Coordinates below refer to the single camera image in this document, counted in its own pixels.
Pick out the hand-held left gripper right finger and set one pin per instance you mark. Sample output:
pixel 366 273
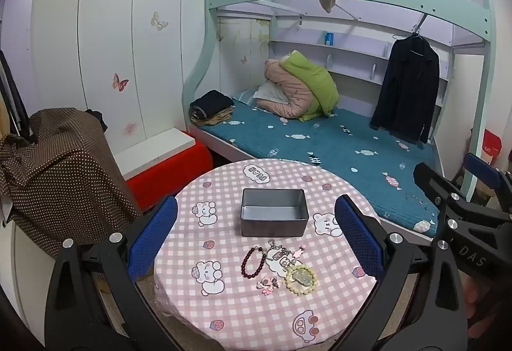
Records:
pixel 358 240

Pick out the pale green jade pendant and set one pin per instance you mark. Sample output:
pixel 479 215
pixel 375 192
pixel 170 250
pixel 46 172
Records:
pixel 300 276

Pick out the black jacket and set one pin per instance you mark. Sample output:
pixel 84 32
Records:
pixel 408 95

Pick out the red cardboard box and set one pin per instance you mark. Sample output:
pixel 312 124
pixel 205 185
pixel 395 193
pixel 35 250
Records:
pixel 492 145

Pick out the pink butterfly sticker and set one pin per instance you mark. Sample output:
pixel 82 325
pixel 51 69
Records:
pixel 119 83

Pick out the beige butterfly sticker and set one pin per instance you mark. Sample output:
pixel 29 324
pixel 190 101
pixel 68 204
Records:
pixel 159 21

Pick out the pink checkered tablecloth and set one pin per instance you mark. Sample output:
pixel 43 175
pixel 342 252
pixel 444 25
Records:
pixel 248 315

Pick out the clothes hanger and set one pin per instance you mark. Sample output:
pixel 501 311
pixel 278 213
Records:
pixel 416 40

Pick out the white wall shelf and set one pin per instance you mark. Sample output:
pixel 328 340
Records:
pixel 352 51

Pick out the white pillow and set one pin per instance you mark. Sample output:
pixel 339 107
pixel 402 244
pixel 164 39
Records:
pixel 267 94

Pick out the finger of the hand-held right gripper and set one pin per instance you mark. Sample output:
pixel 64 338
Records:
pixel 434 185
pixel 484 172

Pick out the small blue box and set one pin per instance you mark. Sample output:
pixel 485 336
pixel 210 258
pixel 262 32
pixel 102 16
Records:
pixel 329 38

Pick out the brown dotted cloth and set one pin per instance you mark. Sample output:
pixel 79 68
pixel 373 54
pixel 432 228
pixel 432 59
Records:
pixel 68 183

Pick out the dark folded clothes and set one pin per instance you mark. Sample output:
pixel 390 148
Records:
pixel 212 101

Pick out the pink and green quilt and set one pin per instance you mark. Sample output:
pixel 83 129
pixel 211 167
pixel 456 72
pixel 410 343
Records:
pixel 304 91

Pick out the grey metal tin box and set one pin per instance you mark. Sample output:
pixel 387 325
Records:
pixel 274 225

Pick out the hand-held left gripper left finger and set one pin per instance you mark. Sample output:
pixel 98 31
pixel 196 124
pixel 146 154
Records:
pixel 154 240

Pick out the pink charm trinket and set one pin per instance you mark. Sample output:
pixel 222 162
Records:
pixel 268 284

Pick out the white wardrobe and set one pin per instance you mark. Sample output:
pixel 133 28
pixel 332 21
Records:
pixel 100 35

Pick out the tan folded clothes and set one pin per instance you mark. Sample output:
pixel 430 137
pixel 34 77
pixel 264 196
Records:
pixel 216 119

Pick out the red storage box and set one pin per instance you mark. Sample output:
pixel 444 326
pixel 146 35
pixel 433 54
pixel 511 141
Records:
pixel 172 175

